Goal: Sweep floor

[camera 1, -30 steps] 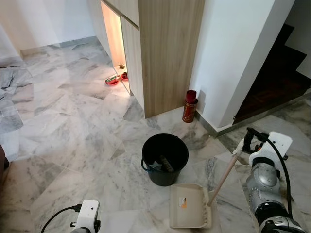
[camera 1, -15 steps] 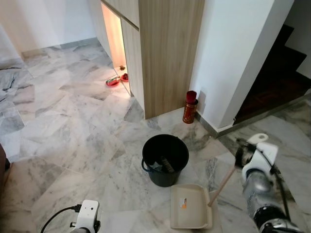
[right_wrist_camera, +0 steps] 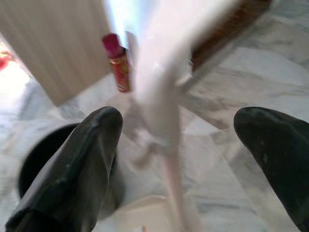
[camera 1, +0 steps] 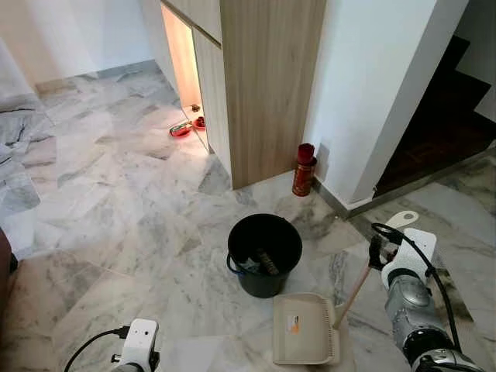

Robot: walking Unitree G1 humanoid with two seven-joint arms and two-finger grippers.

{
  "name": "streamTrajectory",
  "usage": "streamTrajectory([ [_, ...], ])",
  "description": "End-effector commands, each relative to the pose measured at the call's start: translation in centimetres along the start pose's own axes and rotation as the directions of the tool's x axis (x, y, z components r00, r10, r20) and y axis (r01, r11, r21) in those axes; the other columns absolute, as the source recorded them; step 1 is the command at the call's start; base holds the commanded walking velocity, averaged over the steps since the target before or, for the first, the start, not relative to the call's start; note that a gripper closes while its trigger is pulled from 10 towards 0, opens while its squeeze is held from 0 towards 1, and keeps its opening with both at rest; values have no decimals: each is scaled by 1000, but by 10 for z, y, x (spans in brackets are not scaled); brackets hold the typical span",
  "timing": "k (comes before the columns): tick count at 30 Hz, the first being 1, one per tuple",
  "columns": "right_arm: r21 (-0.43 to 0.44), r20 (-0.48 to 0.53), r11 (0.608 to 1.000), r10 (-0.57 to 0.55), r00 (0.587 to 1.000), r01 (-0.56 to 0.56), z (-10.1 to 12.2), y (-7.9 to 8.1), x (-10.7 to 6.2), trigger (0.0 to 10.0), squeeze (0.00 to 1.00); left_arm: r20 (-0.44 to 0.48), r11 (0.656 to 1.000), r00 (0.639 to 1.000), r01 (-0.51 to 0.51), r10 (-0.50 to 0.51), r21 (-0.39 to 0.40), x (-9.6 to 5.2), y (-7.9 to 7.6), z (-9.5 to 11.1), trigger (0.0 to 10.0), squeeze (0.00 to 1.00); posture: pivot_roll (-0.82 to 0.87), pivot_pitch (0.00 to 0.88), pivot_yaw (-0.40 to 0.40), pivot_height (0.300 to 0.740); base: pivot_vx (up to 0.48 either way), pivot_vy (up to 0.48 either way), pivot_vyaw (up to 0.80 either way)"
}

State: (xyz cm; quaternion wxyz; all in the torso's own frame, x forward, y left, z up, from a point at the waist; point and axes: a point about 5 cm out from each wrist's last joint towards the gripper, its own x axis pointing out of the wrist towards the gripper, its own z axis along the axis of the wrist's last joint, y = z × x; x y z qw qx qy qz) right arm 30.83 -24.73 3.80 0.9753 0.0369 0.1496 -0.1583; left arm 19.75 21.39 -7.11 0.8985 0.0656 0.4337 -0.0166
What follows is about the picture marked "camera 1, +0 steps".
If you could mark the red spray can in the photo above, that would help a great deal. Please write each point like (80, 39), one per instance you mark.
(304, 174)

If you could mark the light wooden cabinet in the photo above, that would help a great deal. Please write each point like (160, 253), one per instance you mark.
(263, 93)

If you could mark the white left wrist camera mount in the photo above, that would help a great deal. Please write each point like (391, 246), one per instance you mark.
(141, 341)

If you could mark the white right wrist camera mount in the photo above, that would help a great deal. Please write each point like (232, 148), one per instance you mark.
(415, 249)

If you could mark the black plastic bucket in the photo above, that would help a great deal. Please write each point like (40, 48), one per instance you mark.
(264, 267)

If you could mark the small red bowl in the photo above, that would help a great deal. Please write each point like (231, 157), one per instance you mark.
(200, 122)

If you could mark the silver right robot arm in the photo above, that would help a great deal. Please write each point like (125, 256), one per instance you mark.
(415, 310)

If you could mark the red bowl with silver item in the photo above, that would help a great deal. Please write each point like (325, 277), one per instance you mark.
(180, 130)

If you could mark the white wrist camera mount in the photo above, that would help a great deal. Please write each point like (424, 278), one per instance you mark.
(415, 249)
(141, 341)

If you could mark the dark wooden staircase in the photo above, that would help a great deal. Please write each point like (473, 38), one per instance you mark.
(442, 124)

